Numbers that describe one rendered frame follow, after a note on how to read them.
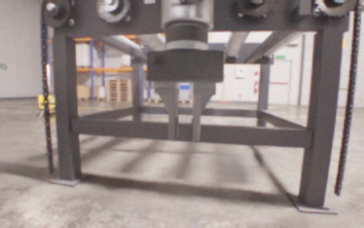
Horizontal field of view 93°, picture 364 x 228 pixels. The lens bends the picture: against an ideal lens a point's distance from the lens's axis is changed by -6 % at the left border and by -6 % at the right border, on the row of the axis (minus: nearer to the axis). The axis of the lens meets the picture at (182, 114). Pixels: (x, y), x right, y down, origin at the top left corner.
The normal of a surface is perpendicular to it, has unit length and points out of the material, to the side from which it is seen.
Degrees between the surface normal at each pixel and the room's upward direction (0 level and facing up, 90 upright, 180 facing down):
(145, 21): 90
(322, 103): 90
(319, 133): 90
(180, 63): 90
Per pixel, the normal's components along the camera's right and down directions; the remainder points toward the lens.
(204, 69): -0.18, 0.11
